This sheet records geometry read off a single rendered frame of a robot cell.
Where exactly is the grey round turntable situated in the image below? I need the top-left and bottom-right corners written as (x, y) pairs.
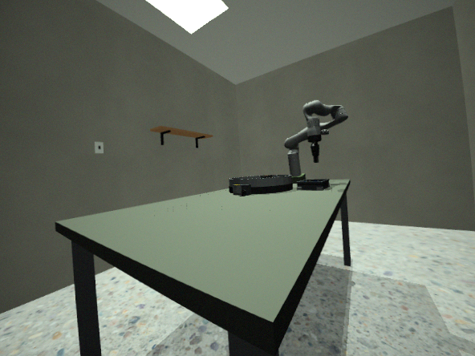
top-left (229, 175), bottom-right (293, 196)

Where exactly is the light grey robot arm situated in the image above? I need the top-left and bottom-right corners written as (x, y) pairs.
top-left (284, 100), bottom-right (348, 176)

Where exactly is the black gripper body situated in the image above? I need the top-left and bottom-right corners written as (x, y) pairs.
top-left (308, 135), bottom-right (322, 150)

